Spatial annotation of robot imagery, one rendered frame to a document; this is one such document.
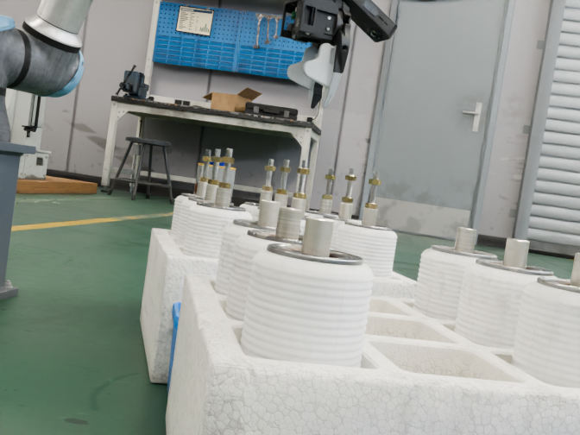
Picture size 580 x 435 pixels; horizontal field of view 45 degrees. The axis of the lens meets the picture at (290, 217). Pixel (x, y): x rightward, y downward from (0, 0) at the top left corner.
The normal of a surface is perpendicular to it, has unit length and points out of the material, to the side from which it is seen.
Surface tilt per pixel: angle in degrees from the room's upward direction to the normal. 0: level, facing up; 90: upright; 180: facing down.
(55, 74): 115
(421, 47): 90
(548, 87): 90
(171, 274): 90
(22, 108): 90
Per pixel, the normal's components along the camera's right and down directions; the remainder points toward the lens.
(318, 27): 0.42, 0.11
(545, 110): -0.14, 0.04
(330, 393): 0.19, 0.08
